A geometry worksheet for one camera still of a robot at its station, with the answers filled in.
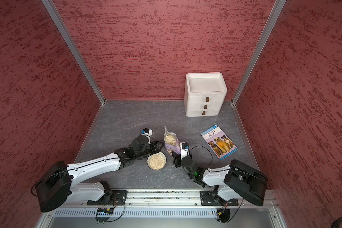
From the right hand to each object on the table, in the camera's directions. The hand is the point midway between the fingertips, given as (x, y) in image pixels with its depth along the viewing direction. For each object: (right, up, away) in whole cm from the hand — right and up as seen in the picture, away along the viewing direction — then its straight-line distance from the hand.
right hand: (176, 153), depth 86 cm
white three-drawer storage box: (+19, +38, +6) cm, 43 cm away
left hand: (-9, +5, -5) cm, 11 cm away
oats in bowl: (-12, -4, -3) cm, 13 cm away
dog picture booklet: (+30, +5, +8) cm, 31 cm away
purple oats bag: (-2, +8, -4) cm, 9 cm away
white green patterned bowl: (-12, -4, -3) cm, 13 cm away
